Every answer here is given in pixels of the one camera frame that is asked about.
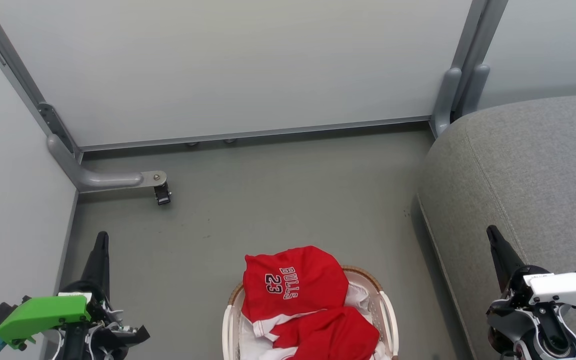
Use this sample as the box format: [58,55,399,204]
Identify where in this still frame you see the grey partition support leg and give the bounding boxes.
[46,134,168,194]

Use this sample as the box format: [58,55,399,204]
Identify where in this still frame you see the grey double partition post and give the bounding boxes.
[430,0,510,139]

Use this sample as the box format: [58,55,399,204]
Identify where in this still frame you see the white cloth in basket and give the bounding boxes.
[238,281,385,360]

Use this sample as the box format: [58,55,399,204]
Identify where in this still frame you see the red shorts with white trim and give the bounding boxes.
[272,306,382,360]

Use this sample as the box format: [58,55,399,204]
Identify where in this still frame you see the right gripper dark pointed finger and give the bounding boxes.
[486,225,527,293]

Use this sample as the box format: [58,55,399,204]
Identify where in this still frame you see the grey partition corner post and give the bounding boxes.
[0,0,83,162]

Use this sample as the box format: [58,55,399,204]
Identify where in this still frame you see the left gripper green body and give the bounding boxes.
[0,280,119,351]

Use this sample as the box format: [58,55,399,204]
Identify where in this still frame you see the white laundry basket brown rim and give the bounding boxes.
[221,265,400,360]

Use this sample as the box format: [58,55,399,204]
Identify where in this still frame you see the grey fabric sofa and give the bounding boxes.
[416,93,576,360]

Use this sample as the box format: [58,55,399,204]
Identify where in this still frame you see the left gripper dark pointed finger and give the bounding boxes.
[80,231,112,301]

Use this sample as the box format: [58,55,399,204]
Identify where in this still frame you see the red Bulls 23 jersey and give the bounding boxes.
[242,245,350,337]

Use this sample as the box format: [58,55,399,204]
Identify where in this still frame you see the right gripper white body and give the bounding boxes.
[504,265,576,316]

